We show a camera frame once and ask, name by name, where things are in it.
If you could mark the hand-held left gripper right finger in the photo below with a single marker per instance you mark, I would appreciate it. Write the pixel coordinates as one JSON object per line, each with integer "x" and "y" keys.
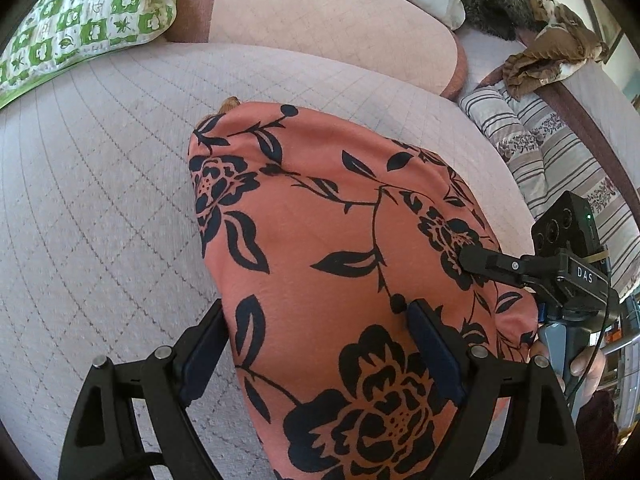
{"x": 435, "y": 355}

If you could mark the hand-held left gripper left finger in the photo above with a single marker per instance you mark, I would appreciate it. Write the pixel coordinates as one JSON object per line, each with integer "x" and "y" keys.
{"x": 200, "y": 365}

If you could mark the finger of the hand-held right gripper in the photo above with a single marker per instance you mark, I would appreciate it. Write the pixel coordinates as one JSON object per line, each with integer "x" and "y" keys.
{"x": 492, "y": 263}

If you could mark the pink floral garment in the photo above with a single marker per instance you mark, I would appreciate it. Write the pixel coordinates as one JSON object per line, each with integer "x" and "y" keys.
{"x": 310, "y": 220}

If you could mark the person's right forearm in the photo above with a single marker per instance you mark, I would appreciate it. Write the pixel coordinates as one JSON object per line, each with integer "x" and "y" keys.
{"x": 597, "y": 430}

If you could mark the person's right hand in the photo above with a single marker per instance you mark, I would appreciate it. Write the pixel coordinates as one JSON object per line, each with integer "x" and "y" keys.
{"x": 590, "y": 370}

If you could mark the grey striped pillow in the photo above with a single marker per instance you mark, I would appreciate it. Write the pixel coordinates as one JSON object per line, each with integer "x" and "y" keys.
{"x": 555, "y": 160}

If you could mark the quilted grey bed cover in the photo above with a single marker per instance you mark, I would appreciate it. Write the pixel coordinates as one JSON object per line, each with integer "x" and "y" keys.
{"x": 100, "y": 210}

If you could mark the brown crumpled garment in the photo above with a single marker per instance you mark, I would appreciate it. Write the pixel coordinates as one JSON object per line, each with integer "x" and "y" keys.
{"x": 550, "y": 45}

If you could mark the dark furry blanket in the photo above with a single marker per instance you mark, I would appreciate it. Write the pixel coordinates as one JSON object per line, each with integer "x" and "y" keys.
{"x": 492, "y": 5}

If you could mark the pink bolster cushion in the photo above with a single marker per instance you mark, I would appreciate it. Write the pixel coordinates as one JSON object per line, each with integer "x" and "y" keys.
{"x": 325, "y": 15}

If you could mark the green patterned pillow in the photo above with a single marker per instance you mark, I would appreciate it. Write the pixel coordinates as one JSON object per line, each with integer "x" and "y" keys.
{"x": 90, "y": 15}

